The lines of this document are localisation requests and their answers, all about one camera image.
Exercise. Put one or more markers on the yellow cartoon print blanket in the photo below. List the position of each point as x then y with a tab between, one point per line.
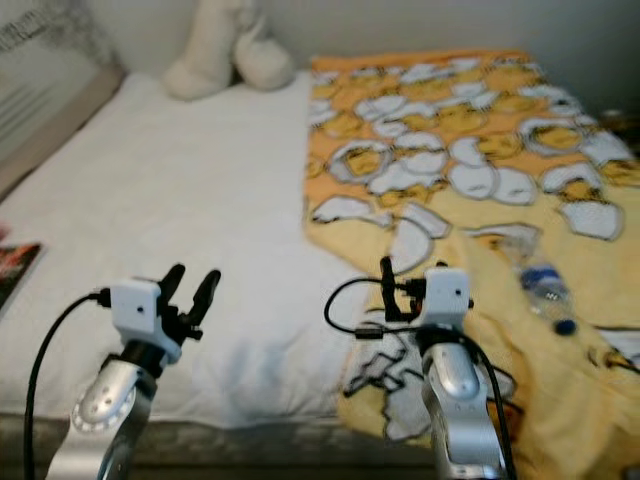
460	150

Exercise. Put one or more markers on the dark book with red cover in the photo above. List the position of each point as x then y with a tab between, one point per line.
18	270

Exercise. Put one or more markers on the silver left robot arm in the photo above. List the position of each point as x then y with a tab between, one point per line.
105	410

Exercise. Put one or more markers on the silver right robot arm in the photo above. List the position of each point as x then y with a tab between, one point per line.
460	400

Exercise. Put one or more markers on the white quilted mattress pad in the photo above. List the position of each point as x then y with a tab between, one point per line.
200	200

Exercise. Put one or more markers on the clear plastic water bottle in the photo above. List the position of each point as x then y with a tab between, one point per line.
545	285

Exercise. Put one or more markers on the grey printed headboard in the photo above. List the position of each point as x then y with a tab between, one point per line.
45	90

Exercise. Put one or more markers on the cream plush toy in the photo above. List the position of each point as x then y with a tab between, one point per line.
225	55

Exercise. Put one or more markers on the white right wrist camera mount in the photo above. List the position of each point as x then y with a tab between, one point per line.
446	296

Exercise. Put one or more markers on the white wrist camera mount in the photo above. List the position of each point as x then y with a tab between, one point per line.
446	296
132	312

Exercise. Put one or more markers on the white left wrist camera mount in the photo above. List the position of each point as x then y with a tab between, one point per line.
132	312

